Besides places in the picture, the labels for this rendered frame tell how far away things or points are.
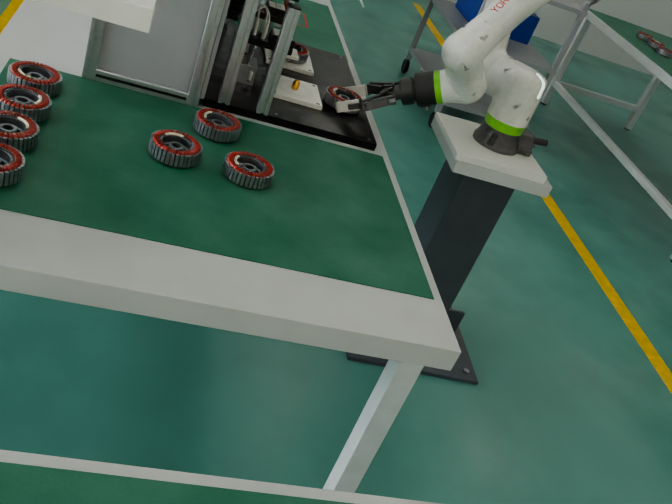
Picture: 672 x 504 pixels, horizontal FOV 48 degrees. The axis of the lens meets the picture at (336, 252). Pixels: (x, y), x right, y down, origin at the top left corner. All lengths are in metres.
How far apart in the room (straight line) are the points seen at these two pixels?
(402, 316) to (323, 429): 0.86
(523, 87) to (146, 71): 1.06
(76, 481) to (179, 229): 0.60
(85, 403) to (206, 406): 0.32
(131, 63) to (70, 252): 0.71
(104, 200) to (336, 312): 0.48
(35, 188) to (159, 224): 0.23
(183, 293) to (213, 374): 0.99
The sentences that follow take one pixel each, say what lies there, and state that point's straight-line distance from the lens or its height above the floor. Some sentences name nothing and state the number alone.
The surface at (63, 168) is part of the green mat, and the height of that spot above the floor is 0.75.
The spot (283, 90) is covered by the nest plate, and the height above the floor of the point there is 0.78.
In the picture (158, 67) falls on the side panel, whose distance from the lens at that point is 1.91.
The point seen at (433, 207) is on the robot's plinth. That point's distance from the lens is 2.48.
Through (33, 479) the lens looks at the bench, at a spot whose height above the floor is 0.75.
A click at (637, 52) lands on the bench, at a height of 0.74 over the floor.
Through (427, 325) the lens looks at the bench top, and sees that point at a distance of 1.45.
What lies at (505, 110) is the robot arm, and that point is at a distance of 2.31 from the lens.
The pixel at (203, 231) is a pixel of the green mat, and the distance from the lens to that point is 1.45.
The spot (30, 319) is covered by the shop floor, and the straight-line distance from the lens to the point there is 2.31.
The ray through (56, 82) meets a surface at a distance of 1.80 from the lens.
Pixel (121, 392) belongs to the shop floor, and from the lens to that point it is 2.15.
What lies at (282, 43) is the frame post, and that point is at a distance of 1.89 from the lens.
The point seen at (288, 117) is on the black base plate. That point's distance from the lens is 1.99.
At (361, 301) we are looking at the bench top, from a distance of 1.43.
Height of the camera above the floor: 1.54
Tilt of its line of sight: 31 degrees down
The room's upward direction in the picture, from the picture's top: 23 degrees clockwise
